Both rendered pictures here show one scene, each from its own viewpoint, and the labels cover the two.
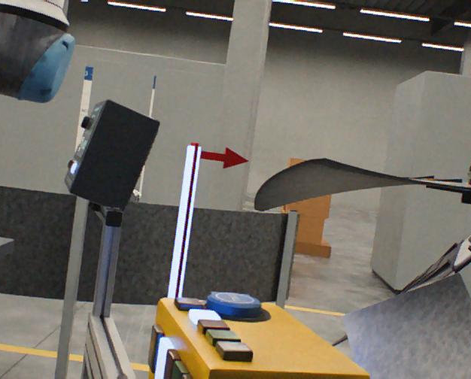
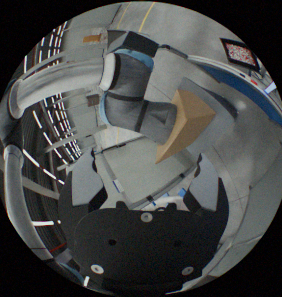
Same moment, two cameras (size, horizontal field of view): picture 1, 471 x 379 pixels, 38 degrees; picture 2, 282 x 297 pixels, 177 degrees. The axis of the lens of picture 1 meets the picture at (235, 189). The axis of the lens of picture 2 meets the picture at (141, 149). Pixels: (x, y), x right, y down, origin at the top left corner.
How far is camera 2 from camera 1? 89 cm
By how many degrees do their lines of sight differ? 67
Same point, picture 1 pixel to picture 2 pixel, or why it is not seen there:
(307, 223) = (95, 37)
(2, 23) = (122, 83)
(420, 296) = not seen: outside the picture
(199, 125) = (77, 56)
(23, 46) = (136, 71)
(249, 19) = (59, 55)
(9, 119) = not seen: hidden behind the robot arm
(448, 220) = (98, 19)
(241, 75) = (69, 51)
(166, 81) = not seen: hidden behind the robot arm
